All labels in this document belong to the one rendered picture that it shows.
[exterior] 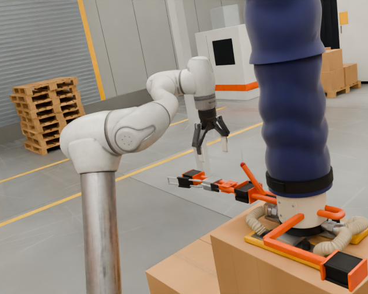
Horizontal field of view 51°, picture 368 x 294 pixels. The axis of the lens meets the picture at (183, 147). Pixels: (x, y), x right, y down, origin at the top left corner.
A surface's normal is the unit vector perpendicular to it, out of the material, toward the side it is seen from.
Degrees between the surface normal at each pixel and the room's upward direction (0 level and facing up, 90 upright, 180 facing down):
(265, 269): 90
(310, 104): 76
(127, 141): 93
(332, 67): 90
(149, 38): 90
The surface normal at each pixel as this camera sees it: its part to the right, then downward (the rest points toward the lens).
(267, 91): -0.92, 0.05
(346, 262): -0.18, -0.95
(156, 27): 0.58, 0.13
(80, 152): -0.47, 0.02
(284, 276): -0.79, 0.30
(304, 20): 0.29, 0.16
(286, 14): -0.26, 0.04
